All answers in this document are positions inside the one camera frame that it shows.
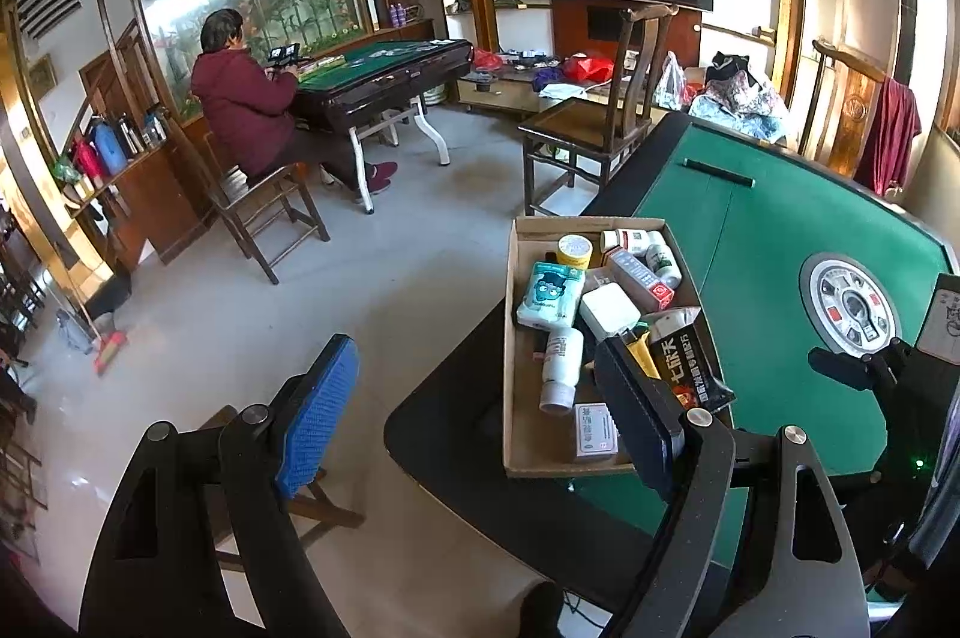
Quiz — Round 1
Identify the black Chinese text sachet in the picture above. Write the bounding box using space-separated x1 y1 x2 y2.
647 306 736 414

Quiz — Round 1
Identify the white plastic bottle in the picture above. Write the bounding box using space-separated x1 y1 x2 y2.
539 328 584 416

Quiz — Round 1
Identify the white power adapter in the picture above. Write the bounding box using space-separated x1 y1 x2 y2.
579 282 641 341

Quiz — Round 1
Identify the grey red 502 glue box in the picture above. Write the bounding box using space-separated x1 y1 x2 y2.
604 248 674 313

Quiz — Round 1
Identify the teal white tissue pack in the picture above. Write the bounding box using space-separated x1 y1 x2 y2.
516 261 586 331

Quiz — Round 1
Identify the white cup shaped jar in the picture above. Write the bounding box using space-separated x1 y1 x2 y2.
644 230 683 290

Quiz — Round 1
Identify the white jar red label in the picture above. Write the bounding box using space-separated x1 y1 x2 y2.
601 228 651 257

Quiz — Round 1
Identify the round yellow rimmed tin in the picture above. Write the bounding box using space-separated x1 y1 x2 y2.
556 234 594 271

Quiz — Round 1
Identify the small white medicine box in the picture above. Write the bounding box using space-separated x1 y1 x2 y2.
574 402 620 459

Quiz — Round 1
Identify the yellow foil packet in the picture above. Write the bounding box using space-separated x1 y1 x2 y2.
623 323 661 380

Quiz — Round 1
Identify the round grey table centre panel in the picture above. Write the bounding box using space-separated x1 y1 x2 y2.
799 251 901 359

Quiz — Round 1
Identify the brown cardboard box tray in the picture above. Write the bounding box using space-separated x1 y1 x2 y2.
501 214 737 481

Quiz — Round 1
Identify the wooden chair under person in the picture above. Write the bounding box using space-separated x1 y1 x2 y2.
163 117 331 285

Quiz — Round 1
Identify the black strip on table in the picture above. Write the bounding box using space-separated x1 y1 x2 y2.
682 157 755 188

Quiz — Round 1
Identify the dark red hanging cloth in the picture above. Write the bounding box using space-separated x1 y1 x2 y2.
854 78 921 196

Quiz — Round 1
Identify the wooden chair near table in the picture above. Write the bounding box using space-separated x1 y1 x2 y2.
519 5 679 216

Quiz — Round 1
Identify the seated person maroon jacket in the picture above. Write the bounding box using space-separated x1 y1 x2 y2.
190 8 359 195

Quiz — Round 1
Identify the wooden chair with cloth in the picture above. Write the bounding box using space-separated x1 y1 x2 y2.
797 39 889 179

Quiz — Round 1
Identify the dark mahjong table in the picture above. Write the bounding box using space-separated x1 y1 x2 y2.
288 39 473 214

